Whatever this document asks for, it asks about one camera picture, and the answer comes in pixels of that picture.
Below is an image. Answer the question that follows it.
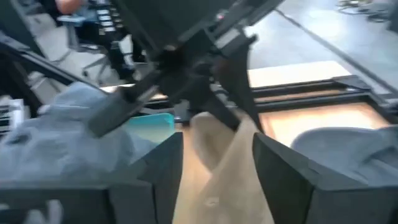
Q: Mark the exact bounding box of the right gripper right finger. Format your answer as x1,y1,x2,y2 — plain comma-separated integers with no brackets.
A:
251,131,398,224

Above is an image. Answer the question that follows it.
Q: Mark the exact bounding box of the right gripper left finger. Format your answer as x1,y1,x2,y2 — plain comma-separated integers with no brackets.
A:
0,131,185,224

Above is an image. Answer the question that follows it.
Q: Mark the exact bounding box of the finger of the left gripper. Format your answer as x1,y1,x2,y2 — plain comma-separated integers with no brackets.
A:
173,77,243,131
216,45,262,129

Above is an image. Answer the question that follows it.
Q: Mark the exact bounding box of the green plastic bin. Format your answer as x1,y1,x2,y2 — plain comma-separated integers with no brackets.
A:
126,112,177,146

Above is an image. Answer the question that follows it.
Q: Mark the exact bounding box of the tan baseball cap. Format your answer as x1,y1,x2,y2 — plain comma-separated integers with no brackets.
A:
172,111,276,224

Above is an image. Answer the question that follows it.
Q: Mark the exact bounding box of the grey clothes pile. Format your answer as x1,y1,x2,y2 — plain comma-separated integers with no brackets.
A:
0,118,158,183

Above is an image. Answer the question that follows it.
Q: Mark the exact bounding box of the black rack with white labels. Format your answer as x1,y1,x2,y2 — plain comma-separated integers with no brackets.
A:
91,4,147,83

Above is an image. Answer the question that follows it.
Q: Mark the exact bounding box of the person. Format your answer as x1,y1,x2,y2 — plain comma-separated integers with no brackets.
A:
54,0,90,27

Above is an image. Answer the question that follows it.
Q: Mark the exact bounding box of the white shelf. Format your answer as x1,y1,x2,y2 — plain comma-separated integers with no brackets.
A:
0,96,27,136

